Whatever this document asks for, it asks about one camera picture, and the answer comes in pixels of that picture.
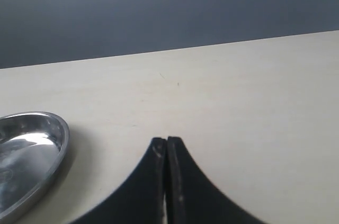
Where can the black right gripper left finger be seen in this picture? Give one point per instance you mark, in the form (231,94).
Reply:
(140,198)

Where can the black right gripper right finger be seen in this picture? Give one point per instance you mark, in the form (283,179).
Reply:
(191,196)

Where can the round stainless steel tray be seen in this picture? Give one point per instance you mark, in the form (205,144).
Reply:
(33,146)

